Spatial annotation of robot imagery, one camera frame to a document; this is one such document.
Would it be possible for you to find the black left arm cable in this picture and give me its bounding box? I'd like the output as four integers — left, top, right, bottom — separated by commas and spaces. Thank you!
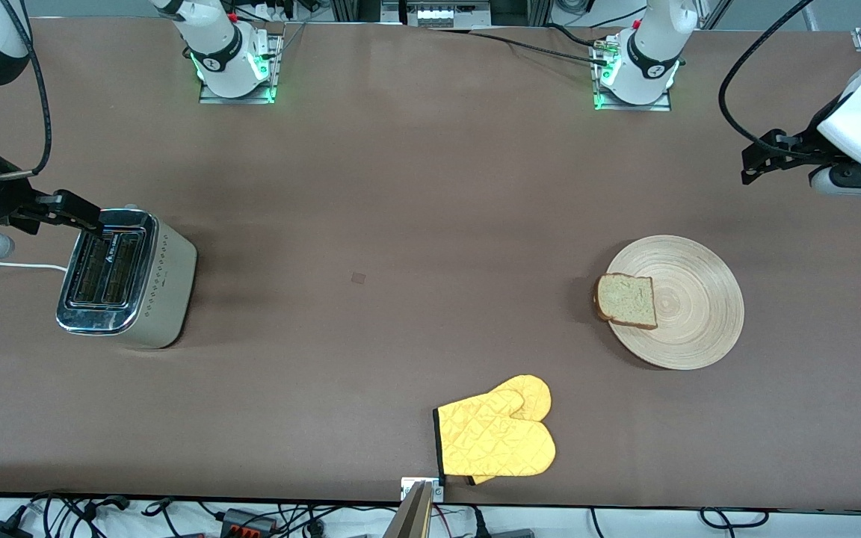
718, 0, 820, 158

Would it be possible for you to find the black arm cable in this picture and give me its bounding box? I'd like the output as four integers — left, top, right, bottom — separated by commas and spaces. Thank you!
1, 0, 54, 179
718, 0, 820, 158

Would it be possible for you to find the brown bread slice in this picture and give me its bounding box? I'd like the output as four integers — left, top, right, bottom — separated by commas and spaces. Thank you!
593, 273, 658, 330

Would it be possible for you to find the white power strip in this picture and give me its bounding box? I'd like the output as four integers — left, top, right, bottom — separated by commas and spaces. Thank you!
416, 6, 476, 28

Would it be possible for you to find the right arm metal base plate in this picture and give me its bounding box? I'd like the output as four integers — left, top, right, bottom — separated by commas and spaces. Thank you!
199, 30, 282, 104

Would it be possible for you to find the black orange connector box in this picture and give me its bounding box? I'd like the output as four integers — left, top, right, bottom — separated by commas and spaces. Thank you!
223, 510, 276, 536

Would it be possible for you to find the thin black table cable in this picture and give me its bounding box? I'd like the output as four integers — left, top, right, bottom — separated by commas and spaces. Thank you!
430, 27, 612, 65

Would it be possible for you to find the aluminium camera post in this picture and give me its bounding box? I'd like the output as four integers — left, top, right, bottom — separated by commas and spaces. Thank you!
384, 482, 433, 538

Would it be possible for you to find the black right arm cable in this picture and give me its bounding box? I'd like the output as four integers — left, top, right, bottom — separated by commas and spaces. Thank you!
1, 0, 54, 179

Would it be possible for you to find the silver two-slot toaster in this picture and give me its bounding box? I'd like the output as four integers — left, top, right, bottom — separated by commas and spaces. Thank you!
55, 205, 198, 350

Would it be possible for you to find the yellow quilted oven mitt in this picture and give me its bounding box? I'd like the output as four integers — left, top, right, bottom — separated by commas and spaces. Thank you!
433, 374, 557, 486

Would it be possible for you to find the round wooden plate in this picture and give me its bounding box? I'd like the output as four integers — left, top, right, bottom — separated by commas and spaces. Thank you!
605, 235, 745, 371

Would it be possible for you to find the small metal edge bracket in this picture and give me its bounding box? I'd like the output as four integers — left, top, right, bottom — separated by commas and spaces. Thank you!
401, 477, 445, 503

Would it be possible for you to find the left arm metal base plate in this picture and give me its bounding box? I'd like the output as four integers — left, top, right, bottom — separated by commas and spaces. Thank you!
593, 36, 673, 111

